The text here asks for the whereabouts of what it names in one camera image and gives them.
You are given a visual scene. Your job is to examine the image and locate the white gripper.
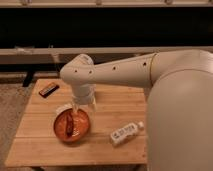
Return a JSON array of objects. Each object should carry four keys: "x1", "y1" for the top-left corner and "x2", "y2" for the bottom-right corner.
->
[{"x1": 71, "y1": 84, "x2": 97, "y2": 115}]

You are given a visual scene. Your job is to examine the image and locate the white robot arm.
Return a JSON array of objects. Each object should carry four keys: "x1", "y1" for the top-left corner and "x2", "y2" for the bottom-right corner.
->
[{"x1": 60, "y1": 49, "x2": 213, "y2": 171}]

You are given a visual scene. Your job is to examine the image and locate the orange bowl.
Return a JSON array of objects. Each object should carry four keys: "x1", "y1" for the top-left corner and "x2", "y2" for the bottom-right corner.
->
[{"x1": 53, "y1": 109, "x2": 90, "y2": 143}]

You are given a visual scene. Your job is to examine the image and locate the brown food piece in bowl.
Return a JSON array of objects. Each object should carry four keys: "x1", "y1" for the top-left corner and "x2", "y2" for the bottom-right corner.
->
[{"x1": 66, "y1": 113, "x2": 74, "y2": 137}]

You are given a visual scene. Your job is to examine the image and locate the wooden table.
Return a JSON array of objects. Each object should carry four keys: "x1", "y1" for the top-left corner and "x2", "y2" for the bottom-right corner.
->
[{"x1": 5, "y1": 79, "x2": 147, "y2": 167}]

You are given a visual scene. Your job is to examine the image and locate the white plastic bottle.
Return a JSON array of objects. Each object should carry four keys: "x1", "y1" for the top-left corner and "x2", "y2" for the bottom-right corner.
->
[{"x1": 110, "y1": 121, "x2": 145, "y2": 146}]

